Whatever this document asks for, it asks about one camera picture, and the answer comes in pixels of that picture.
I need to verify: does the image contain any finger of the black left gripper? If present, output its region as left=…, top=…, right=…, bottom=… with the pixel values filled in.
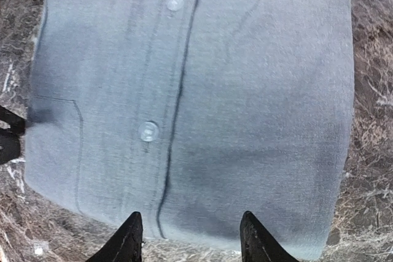
left=0, top=106, right=26, bottom=136
left=0, top=133, right=21, bottom=164

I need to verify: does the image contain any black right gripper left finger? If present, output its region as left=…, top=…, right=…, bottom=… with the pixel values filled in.
left=86, top=212, right=143, bottom=262

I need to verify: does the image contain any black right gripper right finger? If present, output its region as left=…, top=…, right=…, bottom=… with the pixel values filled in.
left=239, top=211, right=298, bottom=262

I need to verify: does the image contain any grey long sleeve shirt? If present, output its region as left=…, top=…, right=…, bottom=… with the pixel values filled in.
left=25, top=0, right=354, bottom=260

